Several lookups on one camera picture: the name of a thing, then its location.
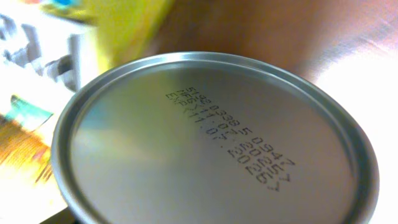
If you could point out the red Pringles can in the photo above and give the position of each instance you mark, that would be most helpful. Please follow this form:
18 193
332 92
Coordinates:
205 137

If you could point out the green Pretz snack box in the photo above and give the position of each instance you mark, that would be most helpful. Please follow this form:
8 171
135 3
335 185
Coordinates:
49 50

